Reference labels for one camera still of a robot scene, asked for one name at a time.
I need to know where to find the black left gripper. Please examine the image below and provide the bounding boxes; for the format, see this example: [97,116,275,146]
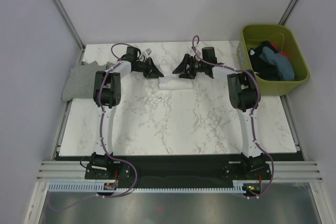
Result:
[134,58,164,80]

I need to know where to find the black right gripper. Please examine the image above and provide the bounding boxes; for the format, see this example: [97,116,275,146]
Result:
[173,54,206,80]

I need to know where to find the white t-shirt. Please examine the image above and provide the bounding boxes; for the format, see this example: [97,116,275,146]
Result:
[159,76,193,91]

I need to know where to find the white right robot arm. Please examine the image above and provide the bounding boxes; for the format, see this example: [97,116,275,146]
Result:
[172,47,263,179]

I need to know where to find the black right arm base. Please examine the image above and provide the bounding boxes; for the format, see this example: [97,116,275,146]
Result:
[223,153,271,180]

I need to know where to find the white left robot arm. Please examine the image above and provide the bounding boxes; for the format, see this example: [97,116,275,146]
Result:
[90,45,164,178]

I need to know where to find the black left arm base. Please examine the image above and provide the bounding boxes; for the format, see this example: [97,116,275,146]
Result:
[85,152,134,180]

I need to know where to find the grey folded t-shirt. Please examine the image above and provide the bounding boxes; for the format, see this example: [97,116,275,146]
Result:
[62,61,114,102]

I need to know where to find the dark clothes pile in bin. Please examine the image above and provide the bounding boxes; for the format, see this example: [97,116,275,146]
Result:
[248,40,295,81]

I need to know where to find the olive green plastic bin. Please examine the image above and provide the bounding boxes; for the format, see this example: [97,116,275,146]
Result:
[237,24,310,96]

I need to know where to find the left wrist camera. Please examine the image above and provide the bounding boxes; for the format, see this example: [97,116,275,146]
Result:
[141,48,152,58]

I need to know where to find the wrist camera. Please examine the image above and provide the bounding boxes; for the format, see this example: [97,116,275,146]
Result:
[141,48,152,58]
[189,48,195,56]

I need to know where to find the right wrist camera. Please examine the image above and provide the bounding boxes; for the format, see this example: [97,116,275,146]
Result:
[189,48,195,56]

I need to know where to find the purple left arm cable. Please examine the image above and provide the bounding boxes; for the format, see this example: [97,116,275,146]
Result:
[48,42,139,211]

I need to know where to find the white slotted cable duct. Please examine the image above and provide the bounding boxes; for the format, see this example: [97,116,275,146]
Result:
[47,182,246,194]

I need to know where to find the aluminium front frame rail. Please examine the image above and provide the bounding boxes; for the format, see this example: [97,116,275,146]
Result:
[37,161,322,183]

